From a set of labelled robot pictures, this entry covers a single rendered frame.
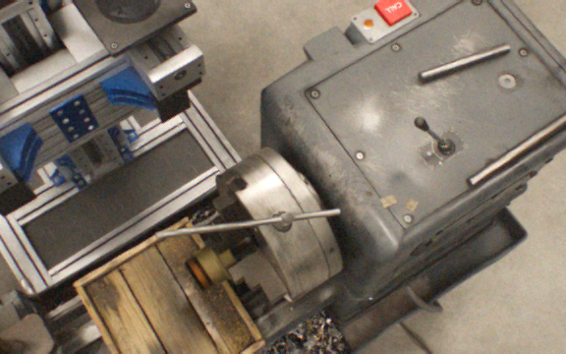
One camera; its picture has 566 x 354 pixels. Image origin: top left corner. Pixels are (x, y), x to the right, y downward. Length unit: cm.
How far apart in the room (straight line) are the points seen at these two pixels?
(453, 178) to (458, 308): 130
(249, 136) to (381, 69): 136
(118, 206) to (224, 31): 96
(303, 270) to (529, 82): 61
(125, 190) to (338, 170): 127
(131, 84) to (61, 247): 92
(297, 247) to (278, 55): 169
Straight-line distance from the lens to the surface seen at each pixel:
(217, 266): 135
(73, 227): 241
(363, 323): 193
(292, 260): 127
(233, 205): 130
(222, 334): 156
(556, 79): 148
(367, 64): 139
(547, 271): 272
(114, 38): 155
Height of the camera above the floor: 243
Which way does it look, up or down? 69 degrees down
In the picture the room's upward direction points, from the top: 7 degrees clockwise
